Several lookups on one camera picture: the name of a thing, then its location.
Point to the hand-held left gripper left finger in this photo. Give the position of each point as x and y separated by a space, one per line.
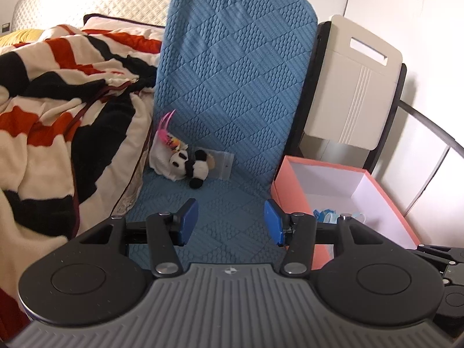
190 221

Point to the white pillow dark piping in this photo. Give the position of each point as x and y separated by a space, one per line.
119 21

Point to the blue printed packet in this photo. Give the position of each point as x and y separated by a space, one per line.
324 214

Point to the clear zip bag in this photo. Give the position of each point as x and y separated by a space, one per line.
224 166

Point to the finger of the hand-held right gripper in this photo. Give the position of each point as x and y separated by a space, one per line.
435 253

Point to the light blue face mask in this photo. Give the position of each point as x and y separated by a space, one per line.
357 216

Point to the grey metal rail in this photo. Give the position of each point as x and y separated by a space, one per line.
427 118

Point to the white quilted headboard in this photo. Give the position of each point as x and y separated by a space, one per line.
108 0

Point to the yellow pillow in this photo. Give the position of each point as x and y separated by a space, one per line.
21 36

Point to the white folding chair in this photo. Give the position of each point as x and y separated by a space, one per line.
355 79

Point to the panda plush toy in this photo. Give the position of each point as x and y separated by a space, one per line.
199 170

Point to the wall switch panel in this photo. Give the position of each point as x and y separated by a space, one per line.
5 27

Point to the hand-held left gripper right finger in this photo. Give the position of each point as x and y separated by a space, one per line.
273 221

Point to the blue textured cushion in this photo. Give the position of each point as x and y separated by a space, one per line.
235 61

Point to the red black striped blanket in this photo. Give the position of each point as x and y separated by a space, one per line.
54 116

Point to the pink box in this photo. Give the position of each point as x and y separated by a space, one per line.
290 185

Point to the pink feather toy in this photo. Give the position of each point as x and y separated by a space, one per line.
167 136

